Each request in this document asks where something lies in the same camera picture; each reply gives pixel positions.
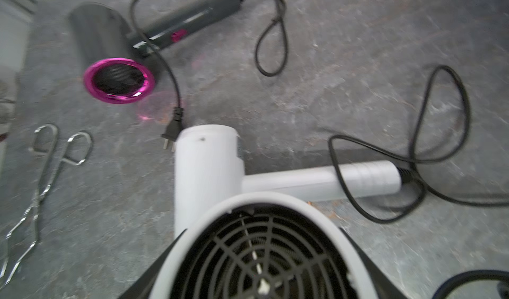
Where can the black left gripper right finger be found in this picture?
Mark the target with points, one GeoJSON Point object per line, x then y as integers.
{"type": "Point", "coordinates": [385, 289]}

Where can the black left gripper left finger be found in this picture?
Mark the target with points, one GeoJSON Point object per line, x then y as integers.
{"type": "Point", "coordinates": [142, 287]}

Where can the white hair dryer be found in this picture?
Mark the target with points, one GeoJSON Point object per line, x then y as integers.
{"type": "Point", "coordinates": [209, 170]}
{"type": "Point", "coordinates": [263, 245]}

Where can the dark grey pink hair dryer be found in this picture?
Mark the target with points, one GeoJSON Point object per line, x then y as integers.
{"type": "Point", "coordinates": [114, 55]}

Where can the metal tongs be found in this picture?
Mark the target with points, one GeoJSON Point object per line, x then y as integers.
{"type": "Point", "coordinates": [46, 181]}

